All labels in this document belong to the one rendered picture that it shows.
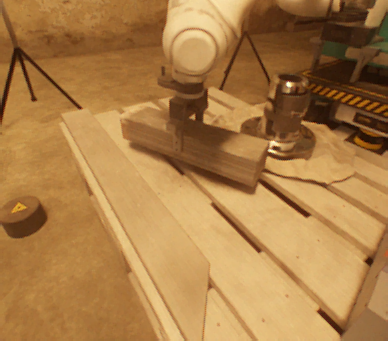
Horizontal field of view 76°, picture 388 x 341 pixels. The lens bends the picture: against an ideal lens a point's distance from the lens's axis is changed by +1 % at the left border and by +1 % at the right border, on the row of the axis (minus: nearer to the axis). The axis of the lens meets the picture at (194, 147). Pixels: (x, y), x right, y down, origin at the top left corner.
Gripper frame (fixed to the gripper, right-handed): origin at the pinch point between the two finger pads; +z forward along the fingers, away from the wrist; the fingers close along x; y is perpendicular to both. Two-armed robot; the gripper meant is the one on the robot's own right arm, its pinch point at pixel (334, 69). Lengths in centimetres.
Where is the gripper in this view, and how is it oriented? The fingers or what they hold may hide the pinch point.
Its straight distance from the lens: 96.0
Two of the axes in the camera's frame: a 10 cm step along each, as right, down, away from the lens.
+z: -0.2, 8.3, 5.5
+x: -6.3, -4.4, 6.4
